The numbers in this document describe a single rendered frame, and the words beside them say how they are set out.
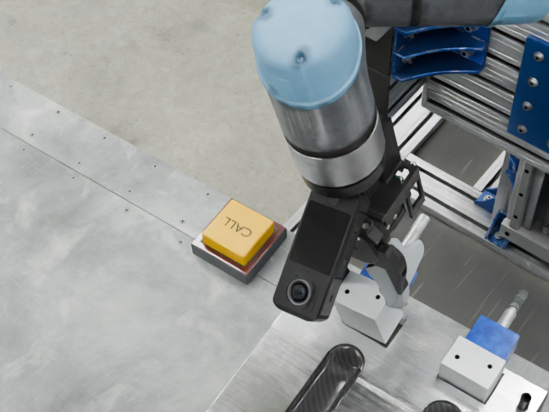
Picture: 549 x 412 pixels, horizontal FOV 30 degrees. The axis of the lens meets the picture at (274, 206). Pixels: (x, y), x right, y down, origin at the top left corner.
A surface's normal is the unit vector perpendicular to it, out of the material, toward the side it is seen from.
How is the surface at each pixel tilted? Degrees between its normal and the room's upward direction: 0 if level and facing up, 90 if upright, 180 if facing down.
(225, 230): 0
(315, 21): 12
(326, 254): 37
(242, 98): 0
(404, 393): 0
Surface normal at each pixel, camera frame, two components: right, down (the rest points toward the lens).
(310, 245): -0.44, -0.11
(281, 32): -0.24, -0.55
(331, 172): -0.14, 0.83
